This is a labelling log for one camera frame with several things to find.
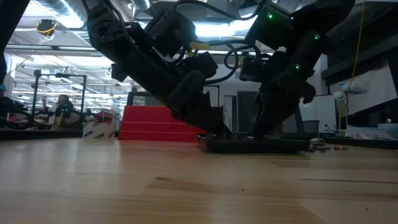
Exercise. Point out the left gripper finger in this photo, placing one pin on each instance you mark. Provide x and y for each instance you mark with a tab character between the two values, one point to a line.
186	93

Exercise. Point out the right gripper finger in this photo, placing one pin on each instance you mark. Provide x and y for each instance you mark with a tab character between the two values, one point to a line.
280	105

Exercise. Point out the black plastic tool case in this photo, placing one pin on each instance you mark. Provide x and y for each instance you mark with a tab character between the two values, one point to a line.
264	146

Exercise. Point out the black background robot arm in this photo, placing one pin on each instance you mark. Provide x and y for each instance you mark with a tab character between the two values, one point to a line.
25	119

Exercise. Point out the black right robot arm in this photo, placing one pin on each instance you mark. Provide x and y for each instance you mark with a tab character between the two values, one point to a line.
323	18

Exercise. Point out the black mesh office chair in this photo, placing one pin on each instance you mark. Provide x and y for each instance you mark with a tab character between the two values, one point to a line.
245	109
140	99

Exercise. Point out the grey waste bin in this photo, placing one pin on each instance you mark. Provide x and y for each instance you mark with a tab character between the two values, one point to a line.
311	126

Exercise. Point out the white cabinet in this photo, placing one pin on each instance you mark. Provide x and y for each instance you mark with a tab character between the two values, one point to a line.
323	109

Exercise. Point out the grey door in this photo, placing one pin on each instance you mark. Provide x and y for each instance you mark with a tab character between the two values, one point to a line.
230	112

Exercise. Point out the red rectangular box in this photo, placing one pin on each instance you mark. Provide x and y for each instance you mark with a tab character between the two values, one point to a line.
146	124

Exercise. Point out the grey utility knife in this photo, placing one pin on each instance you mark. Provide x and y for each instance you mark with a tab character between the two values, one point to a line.
317	141

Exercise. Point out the small steel screwdriver bit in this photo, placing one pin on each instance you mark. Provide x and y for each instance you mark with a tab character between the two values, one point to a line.
340	148
323	149

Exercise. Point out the red storage bin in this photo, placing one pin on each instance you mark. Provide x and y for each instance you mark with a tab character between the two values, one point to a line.
104	116

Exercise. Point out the white cardboard box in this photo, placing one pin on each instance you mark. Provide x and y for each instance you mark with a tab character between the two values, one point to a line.
99	129

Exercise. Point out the long ceiling light bar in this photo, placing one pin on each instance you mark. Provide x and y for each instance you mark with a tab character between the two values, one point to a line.
77	48

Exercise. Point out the person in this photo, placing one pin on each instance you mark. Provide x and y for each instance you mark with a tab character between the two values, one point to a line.
63	102
4	102

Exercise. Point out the light blue box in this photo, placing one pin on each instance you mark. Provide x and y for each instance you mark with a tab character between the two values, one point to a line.
388	127

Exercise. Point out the black ceiling-hung device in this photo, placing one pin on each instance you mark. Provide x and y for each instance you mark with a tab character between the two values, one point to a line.
46	28

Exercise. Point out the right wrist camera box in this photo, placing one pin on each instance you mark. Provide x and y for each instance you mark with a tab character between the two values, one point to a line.
267	28

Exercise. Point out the silver ventilation duct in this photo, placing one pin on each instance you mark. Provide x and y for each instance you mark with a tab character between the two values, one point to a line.
59	7

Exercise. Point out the black background rig frame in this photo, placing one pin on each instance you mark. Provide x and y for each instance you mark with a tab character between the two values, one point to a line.
36	93

